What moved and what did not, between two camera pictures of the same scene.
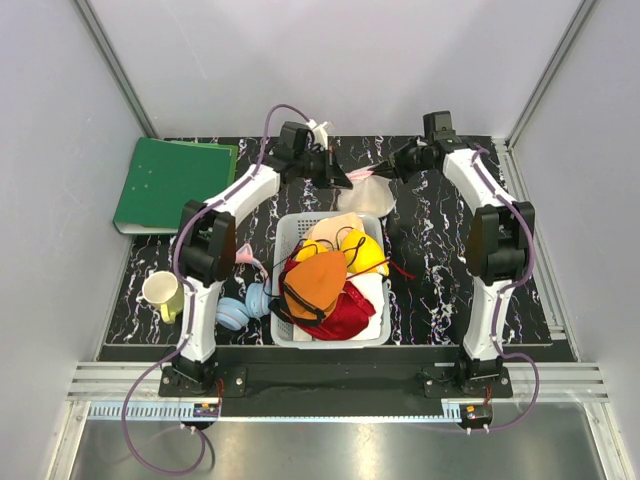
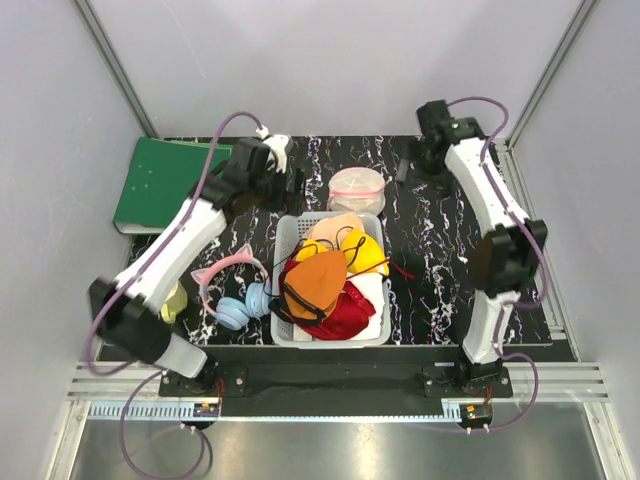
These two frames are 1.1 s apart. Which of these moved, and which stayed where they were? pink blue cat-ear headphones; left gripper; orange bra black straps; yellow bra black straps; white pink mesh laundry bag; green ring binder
Moved: white pink mesh laundry bag; left gripper
Stayed: orange bra black straps; yellow bra black straps; green ring binder; pink blue cat-ear headphones
